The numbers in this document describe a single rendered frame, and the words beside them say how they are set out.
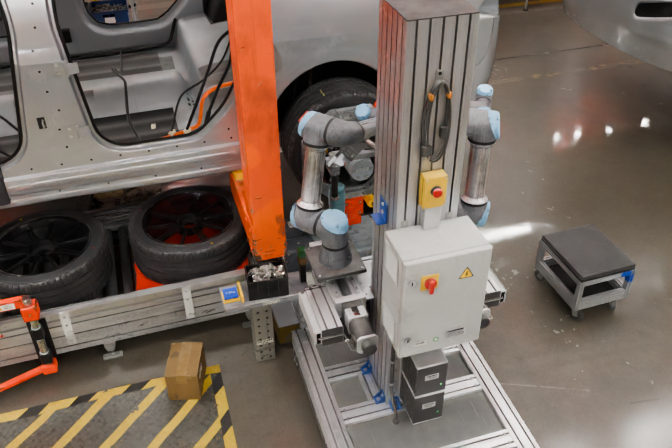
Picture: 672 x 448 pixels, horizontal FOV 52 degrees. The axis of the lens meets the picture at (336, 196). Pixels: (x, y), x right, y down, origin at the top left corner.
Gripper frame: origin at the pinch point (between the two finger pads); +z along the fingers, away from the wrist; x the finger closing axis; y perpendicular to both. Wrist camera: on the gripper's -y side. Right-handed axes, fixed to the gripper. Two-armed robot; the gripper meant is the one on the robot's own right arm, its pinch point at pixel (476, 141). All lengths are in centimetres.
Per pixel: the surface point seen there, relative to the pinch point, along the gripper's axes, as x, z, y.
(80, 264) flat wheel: -133, 44, 158
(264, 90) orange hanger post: -67, -51, 81
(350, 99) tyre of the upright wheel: -64, -10, 22
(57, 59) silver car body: -161, -48, 120
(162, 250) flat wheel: -108, 45, 126
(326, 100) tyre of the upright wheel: -73, -11, 31
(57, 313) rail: -123, 51, 182
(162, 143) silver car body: -132, 6, 94
